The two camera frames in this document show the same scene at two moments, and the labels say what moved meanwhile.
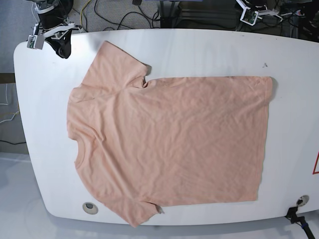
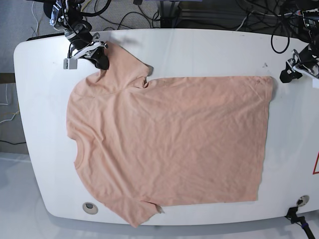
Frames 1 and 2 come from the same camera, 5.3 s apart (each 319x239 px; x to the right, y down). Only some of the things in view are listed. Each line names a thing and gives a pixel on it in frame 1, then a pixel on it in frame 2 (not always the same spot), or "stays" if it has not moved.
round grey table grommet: x=89 y=208 stays
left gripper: x=57 y=32 to x=88 y=50
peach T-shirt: x=176 y=141 stays
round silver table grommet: x=302 y=200 stays
